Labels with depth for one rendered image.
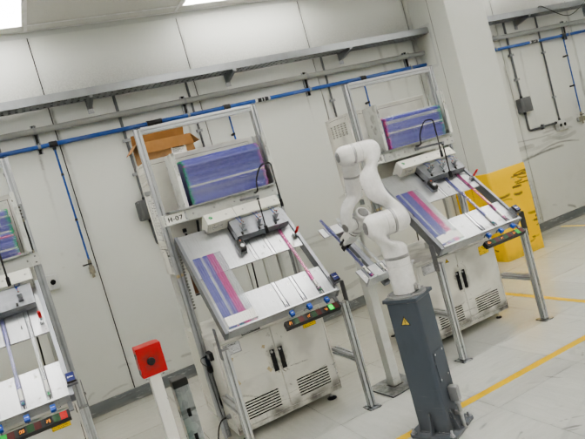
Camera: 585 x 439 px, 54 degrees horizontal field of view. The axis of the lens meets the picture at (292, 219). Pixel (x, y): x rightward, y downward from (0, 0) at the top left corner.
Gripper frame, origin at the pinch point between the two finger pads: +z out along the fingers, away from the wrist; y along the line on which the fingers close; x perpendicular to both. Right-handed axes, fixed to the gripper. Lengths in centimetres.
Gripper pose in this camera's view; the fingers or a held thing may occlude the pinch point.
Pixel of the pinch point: (345, 246)
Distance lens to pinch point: 337.5
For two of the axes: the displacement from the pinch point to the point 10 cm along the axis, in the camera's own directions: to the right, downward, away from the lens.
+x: 5.1, 7.3, -4.6
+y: -8.2, 2.7, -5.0
